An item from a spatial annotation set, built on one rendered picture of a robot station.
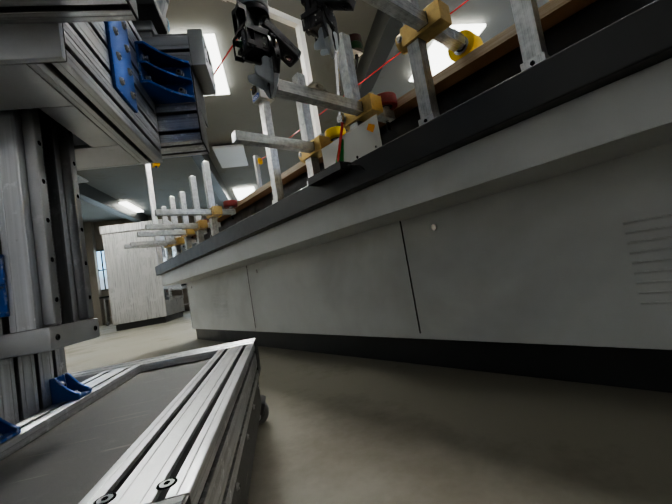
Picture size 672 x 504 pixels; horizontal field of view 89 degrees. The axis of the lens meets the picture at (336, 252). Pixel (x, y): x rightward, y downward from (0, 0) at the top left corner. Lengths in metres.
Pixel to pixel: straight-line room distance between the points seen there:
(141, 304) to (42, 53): 7.16
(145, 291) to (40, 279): 6.98
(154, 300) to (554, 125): 7.26
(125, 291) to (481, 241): 7.16
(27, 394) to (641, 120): 1.09
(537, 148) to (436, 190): 0.24
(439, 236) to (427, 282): 0.16
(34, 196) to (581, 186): 1.07
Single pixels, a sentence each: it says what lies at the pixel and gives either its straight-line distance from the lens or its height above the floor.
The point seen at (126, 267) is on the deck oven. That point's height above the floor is 1.17.
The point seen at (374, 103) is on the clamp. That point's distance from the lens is 1.09.
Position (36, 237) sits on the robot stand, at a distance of 0.67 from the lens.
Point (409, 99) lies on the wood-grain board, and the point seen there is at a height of 0.87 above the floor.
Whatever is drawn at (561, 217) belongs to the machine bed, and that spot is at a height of 0.42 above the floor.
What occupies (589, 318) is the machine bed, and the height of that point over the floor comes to 0.17.
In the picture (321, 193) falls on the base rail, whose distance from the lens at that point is 1.19.
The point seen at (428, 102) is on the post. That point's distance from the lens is 0.96.
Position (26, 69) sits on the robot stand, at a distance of 0.61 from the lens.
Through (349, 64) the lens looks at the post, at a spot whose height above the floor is 1.00.
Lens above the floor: 0.37
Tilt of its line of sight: 4 degrees up
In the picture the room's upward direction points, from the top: 9 degrees counter-clockwise
